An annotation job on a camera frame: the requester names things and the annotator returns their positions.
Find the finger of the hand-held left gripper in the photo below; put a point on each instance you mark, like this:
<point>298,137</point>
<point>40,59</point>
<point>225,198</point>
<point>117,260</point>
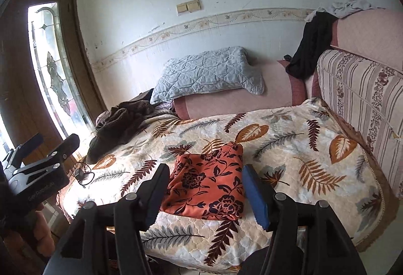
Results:
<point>31,144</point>
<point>64,149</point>

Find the wooden stained glass door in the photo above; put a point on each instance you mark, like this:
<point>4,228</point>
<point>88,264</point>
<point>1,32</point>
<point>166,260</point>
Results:
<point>53,73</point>

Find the small black object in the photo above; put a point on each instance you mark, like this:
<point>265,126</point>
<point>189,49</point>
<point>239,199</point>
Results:
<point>286,57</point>

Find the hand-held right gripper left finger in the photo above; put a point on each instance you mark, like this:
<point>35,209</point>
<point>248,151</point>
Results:
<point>156,193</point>

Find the pink sofa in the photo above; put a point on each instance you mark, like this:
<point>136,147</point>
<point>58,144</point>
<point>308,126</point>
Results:
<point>245,101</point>

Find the person's left forearm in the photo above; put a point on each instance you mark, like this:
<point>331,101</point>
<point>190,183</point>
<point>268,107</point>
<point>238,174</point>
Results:
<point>41,227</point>

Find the light grey cloth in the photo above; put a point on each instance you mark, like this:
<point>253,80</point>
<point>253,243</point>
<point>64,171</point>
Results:
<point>346,7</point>

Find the lilac striped cloth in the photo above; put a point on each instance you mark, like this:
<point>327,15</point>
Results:
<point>164,108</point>

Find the beige wall switch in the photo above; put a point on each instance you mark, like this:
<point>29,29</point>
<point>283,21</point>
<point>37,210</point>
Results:
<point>189,7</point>

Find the black garment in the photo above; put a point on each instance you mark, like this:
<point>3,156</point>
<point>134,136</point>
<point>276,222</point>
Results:
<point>311,45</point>

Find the leaf print blanket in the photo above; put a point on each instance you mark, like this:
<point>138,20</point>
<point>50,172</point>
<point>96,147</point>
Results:
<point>283,168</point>

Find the orange floral blouse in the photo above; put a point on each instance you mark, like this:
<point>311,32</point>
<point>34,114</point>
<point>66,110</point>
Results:
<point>204,180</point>

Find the grey quilted pillow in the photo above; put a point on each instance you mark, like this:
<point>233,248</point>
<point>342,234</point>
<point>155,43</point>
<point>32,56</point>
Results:
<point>204,73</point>

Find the brown fuzzy garment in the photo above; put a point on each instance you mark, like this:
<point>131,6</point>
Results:
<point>116,127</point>

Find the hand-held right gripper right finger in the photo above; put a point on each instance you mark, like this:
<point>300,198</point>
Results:
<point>255,196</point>

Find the striped pink folded cloth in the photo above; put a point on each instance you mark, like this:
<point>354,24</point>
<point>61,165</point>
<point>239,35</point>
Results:
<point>362,95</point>

